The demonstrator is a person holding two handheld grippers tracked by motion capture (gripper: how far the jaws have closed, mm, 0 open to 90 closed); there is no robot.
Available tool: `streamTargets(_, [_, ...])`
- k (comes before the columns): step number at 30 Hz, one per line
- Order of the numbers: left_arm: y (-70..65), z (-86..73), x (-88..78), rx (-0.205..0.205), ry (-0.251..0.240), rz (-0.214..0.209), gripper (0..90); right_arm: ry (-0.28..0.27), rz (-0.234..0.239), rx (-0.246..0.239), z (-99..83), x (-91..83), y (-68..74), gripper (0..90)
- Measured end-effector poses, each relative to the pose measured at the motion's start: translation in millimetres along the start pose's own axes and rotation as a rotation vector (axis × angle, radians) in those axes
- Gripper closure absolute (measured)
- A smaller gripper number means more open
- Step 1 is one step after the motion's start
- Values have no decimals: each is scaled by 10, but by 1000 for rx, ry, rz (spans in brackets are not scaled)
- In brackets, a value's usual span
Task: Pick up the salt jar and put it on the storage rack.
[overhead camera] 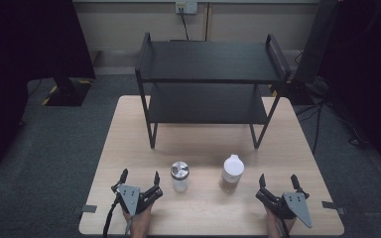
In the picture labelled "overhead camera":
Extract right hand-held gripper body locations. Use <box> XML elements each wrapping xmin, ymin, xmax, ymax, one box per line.
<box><xmin>255</xmin><ymin>187</ymin><xmax>314</xmax><ymax>229</ymax></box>

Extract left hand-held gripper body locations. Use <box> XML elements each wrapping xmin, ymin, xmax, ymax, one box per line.
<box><xmin>111</xmin><ymin>182</ymin><xmax>164</xmax><ymax>217</ymax></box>

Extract glass jar with silver lid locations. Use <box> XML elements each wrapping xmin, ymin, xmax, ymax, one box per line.
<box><xmin>170</xmin><ymin>161</ymin><xmax>191</xmax><ymax>193</ymax></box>

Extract glass jar with white lid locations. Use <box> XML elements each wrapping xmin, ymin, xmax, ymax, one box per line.
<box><xmin>218</xmin><ymin>154</ymin><xmax>246</xmax><ymax>194</ymax></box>

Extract black two-tier shelf rack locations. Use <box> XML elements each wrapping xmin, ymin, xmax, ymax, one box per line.
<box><xmin>134</xmin><ymin>31</ymin><xmax>293</xmax><ymax>151</ymax></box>

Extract person's left hand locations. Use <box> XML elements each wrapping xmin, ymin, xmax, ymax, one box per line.
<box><xmin>122</xmin><ymin>202</ymin><xmax>154</xmax><ymax>238</ymax></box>

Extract person's right hand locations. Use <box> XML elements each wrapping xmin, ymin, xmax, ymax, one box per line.
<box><xmin>264</xmin><ymin>206</ymin><xmax>298</xmax><ymax>238</ymax></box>

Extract grey tape strip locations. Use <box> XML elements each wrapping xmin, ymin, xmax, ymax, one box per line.
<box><xmin>72</xmin><ymin>204</ymin><xmax>98</xmax><ymax>214</ymax></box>
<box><xmin>320</xmin><ymin>200</ymin><xmax>347</xmax><ymax>216</ymax></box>

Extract black stand base yellow stripes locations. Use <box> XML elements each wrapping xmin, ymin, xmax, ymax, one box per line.
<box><xmin>41</xmin><ymin>76</ymin><xmax>93</xmax><ymax>108</ymax></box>

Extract black curtain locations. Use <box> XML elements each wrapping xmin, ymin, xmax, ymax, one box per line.
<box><xmin>0</xmin><ymin>0</ymin><xmax>96</xmax><ymax>180</ymax></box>
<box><xmin>317</xmin><ymin>0</ymin><xmax>381</xmax><ymax>182</ymax></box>

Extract black upright stand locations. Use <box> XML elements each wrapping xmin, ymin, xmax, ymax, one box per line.
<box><xmin>271</xmin><ymin>0</ymin><xmax>341</xmax><ymax>106</ymax></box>

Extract black gripper strap cable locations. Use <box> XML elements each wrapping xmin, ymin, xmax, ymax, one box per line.
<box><xmin>102</xmin><ymin>193</ymin><xmax>119</xmax><ymax>238</ymax></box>

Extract black floor cable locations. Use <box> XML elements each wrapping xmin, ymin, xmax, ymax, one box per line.
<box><xmin>293</xmin><ymin>98</ymin><xmax>372</xmax><ymax>157</ymax></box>

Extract black power cable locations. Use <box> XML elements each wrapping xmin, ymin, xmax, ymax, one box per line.
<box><xmin>179</xmin><ymin>9</ymin><xmax>191</xmax><ymax>42</ymax></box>

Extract white wall socket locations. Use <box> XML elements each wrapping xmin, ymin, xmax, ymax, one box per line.
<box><xmin>175</xmin><ymin>1</ymin><xmax>198</xmax><ymax>16</ymax></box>

